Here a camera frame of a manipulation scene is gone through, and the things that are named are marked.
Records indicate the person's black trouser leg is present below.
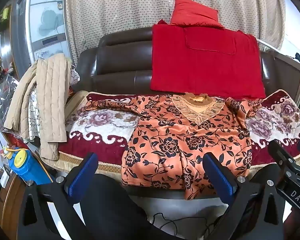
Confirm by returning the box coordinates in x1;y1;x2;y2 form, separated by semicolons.
79;174;167;240

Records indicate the black cable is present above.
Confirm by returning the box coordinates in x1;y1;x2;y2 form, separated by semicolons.
149;212;217;233

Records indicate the beige quilted jacket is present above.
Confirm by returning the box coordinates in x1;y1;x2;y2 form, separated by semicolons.
3;53;73;161

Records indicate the blue container with yellow lid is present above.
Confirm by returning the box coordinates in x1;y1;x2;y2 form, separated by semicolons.
4;148;53;187

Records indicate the orange floral blouse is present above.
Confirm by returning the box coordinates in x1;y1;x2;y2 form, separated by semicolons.
84;92;263;201

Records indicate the grey silver-framed panel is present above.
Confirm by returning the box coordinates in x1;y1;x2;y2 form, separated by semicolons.
262;49;300;111

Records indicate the clear plastic sheet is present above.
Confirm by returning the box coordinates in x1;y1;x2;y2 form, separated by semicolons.
0;77;20;131

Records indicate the brown leather sofa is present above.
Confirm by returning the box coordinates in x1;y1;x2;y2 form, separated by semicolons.
75;26;300;98

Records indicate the beige dotted curtain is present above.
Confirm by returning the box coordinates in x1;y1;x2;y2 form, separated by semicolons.
65;0;287;63

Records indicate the floral maroon and cream blanket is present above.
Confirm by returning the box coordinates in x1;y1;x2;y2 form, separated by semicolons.
5;89;300;176

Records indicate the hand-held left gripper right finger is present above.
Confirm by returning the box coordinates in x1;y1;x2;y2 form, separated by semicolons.
202;152;287;240

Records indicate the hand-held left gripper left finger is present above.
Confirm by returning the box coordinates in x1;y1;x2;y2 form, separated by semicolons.
16;152;99;240

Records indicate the red pillow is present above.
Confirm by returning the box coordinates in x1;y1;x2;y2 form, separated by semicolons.
169;0;225;28

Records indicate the red blanket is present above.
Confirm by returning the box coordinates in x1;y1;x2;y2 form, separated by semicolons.
150;19;267;99

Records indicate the brown wooden stand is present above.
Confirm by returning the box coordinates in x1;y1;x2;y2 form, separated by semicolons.
0;172;24;232

